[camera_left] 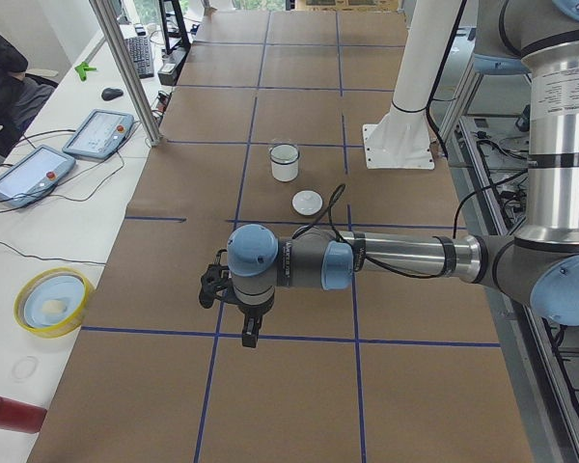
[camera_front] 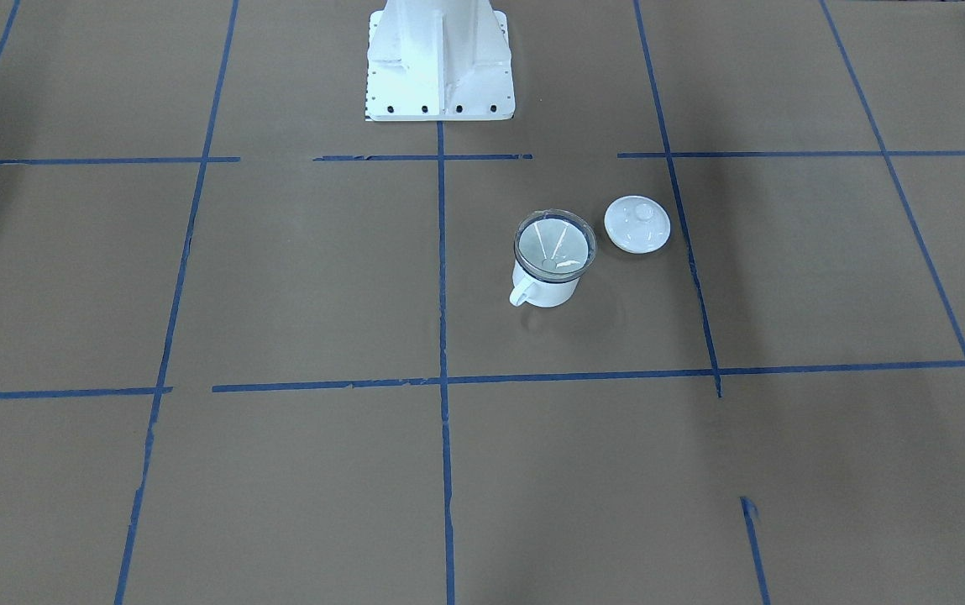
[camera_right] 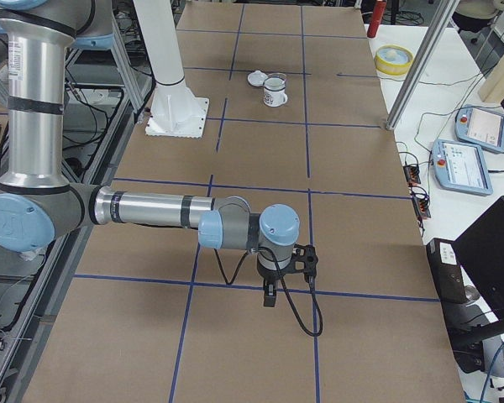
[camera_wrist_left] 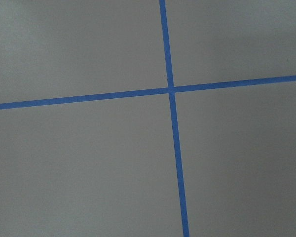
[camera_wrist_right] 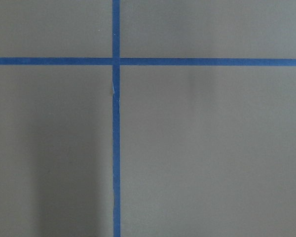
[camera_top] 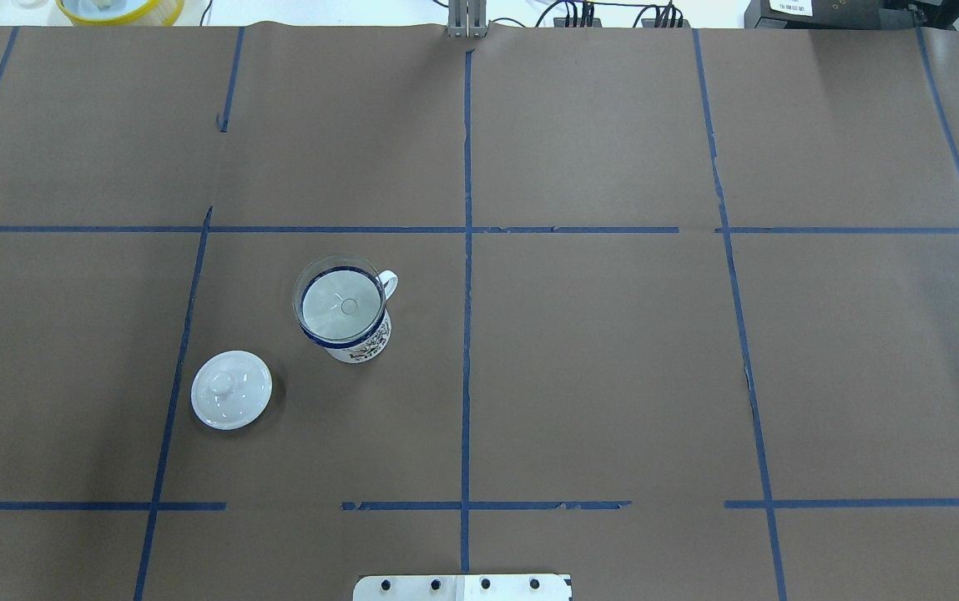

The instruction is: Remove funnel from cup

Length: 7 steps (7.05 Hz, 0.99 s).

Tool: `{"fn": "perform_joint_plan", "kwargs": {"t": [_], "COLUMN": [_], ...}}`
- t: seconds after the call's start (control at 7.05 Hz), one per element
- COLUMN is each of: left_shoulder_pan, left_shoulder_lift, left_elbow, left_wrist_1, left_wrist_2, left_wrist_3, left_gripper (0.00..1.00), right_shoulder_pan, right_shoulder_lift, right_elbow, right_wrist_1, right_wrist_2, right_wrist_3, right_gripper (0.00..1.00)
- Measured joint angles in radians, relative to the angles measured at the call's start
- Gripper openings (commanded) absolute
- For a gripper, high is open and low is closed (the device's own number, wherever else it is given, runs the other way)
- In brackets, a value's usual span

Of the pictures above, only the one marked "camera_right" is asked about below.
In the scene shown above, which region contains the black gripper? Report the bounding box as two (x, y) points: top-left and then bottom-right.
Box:
(258, 263), (284, 307)

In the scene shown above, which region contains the white ceramic lid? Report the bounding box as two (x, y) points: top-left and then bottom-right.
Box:
(247, 71), (268, 87)

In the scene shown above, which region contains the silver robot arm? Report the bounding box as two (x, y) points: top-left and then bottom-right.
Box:
(0, 1), (300, 306)

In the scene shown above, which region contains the orange connector board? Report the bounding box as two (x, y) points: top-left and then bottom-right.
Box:
(403, 164), (421, 186)
(412, 194), (431, 220)

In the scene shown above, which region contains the black computer box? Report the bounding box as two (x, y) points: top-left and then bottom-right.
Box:
(426, 238), (467, 304)

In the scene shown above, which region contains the white enamel mug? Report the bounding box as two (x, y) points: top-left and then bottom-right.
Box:
(263, 87), (288, 107)

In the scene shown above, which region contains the black monitor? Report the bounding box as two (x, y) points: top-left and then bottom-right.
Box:
(453, 196), (504, 316)

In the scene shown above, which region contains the near teach pendant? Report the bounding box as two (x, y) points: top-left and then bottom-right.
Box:
(432, 139), (493, 196)

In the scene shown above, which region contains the teach pendant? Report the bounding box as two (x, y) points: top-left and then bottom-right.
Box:
(432, 139), (493, 196)
(454, 105), (504, 153)

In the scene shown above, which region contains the yellow tape roll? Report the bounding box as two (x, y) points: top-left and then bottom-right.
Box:
(374, 44), (414, 76)

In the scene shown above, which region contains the far teach pendant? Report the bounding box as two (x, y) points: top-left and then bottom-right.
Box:
(454, 105), (504, 153)

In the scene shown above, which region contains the red cylinder bottle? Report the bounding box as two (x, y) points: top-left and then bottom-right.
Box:
(366, 0), (387, 39)

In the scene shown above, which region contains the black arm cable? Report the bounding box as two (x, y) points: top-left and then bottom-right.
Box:
(213, 247), (323, 337)

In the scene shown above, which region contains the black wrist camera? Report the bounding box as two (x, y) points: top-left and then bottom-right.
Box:
(291, 244), (318, 284)

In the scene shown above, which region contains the white camera mast pedestal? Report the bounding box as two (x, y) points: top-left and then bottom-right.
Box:
(134, 0), (209, 139)

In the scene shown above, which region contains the aluminium frame post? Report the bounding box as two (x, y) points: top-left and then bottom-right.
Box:
(386, 0), (459, 131)

